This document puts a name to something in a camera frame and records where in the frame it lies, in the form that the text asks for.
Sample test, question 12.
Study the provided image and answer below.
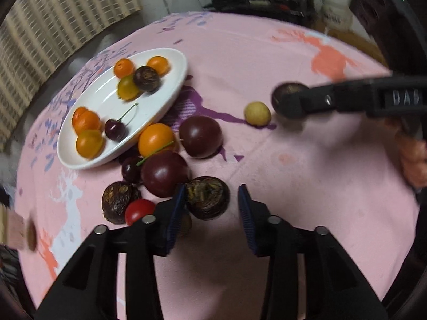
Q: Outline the large mandarin orange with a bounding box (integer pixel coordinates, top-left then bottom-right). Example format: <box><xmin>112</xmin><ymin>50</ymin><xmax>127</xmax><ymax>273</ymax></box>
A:
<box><xmin>72</xmin><ymin>106</ymin><xmax>88</xmax><ymax>128</ymax></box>

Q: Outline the dark purple plum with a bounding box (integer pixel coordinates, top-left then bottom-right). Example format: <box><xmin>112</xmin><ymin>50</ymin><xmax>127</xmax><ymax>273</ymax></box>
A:
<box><xmin>179</xmin><ymin>116</ymin><xmax>223</xmax><ymax>159</ymax></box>
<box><xmin>141</xmin><ymin>150</ymin><xmax>191</xmax><ymax>198</ymax></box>

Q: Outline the pink printed tablecloth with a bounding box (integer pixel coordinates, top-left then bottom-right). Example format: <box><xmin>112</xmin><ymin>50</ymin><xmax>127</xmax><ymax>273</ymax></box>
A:
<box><xmin>15</xmin><ymin>12</ymin><xmax>419</xmax><ymax>304</ymax></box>

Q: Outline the greenish yellow fruit on plate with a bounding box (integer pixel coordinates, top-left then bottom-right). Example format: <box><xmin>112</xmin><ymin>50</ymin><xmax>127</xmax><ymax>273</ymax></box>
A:
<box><xmin>117</xmin><ymin>74</ymin><xmax>142</xmax><ymax>101</ymax></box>

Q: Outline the plastic jar beige lid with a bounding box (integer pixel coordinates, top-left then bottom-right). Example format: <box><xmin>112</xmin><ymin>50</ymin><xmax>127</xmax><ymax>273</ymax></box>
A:
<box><xmin>2</xmin><ymin>209</ymin><xmax>38</xmax><ymax>251</ymax></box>

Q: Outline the medium mandarin orange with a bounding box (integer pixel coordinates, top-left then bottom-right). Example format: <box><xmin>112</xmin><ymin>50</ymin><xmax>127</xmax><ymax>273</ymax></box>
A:
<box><xmin>74</xmin><ymin>111</ymin><xmax>102</xmax><ymax>135</ymax></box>

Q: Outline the red cherry tomato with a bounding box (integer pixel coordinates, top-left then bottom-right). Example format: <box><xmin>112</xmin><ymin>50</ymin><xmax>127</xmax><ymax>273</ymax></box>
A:
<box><xmin>125</xmin><ymin>199</ymin><xmax>156</xmax><ymax>226</ymax></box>

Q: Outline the yellow longan centre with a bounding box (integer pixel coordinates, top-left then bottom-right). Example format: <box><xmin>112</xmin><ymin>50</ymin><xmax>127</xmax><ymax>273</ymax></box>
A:
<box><xmin>178</xmin><ymin>212</ymin><xmax>192</xmax><ymax>238</ymax></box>

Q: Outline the person's right hand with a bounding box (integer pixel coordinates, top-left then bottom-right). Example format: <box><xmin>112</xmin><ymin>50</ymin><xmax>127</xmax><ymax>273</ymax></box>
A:
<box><xmin>383</xmin><ymin>118</ymin><xmax>427</xmax><ymax>189</ymax></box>

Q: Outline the orange fruit behind plums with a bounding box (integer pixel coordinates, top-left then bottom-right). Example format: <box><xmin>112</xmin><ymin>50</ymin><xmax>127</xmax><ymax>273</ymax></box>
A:
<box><xmin>137</xmin><ymin>123</ymin><xmax>177</xmax><ymax>157</ymax></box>

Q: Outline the orange yellow fruit on plate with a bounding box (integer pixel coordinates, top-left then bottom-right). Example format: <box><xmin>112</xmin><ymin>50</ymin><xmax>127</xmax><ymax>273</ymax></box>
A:
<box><xmin>146</xmin><ymin>56</ymin><xmax>170</xmax><ymax>77</ymax></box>

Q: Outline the dark purple plum left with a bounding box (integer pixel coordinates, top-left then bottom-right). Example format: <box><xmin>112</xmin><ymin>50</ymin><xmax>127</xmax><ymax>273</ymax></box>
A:
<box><xmin>141</xmin><ymin>150</ymin><xmax>191</xmax><ymax>198</ymax></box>

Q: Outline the checked beige curtain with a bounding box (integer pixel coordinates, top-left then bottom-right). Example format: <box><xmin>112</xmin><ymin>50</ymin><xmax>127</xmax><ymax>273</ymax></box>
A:
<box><xmin>1</xmin><ymin>0</ymin><xmax>141</xmax><ymax>145</ymax></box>

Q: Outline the large water chestnut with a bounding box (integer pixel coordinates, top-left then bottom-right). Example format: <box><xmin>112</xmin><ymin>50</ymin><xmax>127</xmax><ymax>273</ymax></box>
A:
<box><xmin>133</xmin><ymin>66</ymin><xmax>161</xmax><ymax>93</ymax></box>

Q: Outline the dark purple plum right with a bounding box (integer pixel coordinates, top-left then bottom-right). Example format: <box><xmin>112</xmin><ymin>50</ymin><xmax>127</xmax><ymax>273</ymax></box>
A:
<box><xmin>179</xmin><ymin>116</ymin><xmax>223</xmax><ymax>159</ymax></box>

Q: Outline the dark cherry near gripper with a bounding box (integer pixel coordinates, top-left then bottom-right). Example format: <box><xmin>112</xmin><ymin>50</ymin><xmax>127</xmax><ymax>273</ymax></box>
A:
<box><xmin>104</xmin><ymin>103</ymin><xmax>138</xmax><ymax>142</ymax></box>

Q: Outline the yellow longan right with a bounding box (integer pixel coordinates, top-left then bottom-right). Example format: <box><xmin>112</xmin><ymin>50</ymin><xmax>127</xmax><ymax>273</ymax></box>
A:
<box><xmin>244</xmin><ymin>101</ymin><xmax>271</xmax><ymax>127</ymax></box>

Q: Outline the dark cherry with stem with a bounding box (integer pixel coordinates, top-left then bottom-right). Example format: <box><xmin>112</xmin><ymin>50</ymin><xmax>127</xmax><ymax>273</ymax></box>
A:
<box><xmin>121</xmin><ymin>142</ymin><xmax>175</xmax><ymax>185</ymax></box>

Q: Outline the large orange kumquat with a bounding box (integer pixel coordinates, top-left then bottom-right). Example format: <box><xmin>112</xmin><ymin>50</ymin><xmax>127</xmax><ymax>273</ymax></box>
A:
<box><xmin>75</xmin><ymin>129</ymin><xmax>105</xmax><ymax>160</ymax></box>

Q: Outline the yellow longan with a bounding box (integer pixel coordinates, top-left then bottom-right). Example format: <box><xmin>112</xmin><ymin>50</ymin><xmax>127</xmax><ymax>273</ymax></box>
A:
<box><xmin>244</xmin><ymin>101</ymin><xmax>271</xmax><ymax>127</ymax></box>
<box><xmin>178</xmin><ymin>212</ymin><xmax>192</xmax><ymax>238</ymax></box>

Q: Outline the small mandarin orange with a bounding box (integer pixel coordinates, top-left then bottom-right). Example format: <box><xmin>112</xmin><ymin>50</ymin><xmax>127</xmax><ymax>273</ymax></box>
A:
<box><xmin>113</xmin><ymin>58</ymin><xmax>135</xmax><ymax>79</ymax></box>

